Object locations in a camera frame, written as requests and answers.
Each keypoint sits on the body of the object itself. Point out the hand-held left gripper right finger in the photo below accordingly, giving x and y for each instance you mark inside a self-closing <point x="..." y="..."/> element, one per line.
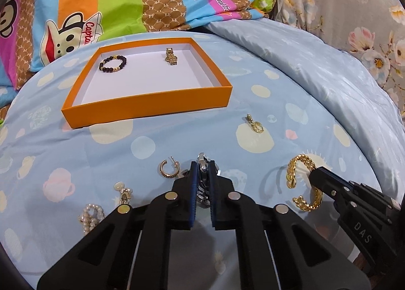
<point x="212" y="196"/>

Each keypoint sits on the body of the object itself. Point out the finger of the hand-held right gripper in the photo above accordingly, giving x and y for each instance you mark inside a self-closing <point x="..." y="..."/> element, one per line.
<point x="329" y="180"/>

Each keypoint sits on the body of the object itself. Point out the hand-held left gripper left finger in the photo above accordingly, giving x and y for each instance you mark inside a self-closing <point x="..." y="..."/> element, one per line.
<point x="192" y="196"/>

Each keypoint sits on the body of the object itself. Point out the silver metal wristwatch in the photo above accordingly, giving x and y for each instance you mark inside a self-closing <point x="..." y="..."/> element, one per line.
<point x="202" y="179"/>

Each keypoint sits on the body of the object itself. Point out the gold hoop earring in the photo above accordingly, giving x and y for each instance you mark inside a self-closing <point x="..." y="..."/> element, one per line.
<point x="166" y="175"/>

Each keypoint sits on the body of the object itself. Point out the pearl drop earring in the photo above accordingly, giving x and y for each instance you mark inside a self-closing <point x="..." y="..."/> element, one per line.
<point x="119" y="186"/>

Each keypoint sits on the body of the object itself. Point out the gold pendant earring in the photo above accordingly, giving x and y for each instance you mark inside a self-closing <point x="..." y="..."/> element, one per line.
<point x="257" y="127"/>

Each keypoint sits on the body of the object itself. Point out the orange cardboard box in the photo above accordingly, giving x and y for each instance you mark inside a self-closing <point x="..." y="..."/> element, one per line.
<point x="142" y="109"/>

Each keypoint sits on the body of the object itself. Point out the light blue dotted blanket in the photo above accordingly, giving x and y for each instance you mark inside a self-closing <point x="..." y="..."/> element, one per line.
<point x="284" y="87"/>

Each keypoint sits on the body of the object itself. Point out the gold metal wristwatch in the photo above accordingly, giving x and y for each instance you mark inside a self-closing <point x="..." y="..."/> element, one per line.
<point x="171" y="57"/>

